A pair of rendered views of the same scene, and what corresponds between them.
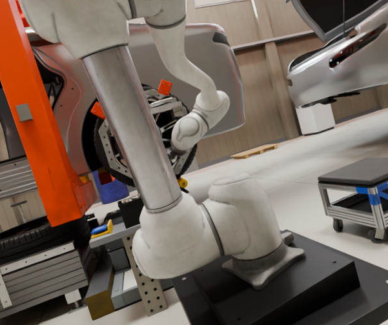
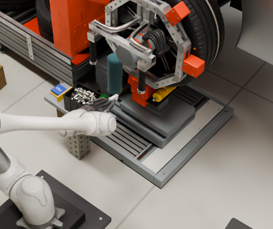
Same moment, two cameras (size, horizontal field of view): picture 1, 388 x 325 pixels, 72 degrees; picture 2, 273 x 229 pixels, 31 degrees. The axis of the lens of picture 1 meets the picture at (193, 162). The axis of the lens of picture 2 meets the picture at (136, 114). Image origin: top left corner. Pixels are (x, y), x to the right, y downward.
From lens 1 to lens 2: 222 cm
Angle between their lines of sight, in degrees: 60
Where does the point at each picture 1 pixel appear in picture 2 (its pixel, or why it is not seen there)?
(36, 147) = not seen: outside the picture
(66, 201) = (65, 40)
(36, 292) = (46, 66)
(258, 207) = (24, 208)
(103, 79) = not seen: outside the picture
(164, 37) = not seen: outside the picture
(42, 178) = (54, 15)
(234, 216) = (15, 200)
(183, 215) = not seen: outside the picture
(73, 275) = (66, 77)
